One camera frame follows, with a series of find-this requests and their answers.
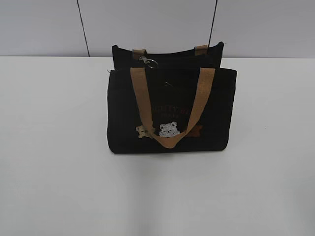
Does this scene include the black tote bag tan handles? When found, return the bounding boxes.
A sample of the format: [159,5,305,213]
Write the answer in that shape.
[107,42,237,154]

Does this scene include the silver zipper pull key ring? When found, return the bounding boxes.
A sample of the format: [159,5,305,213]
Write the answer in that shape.
[138,56,158,70]

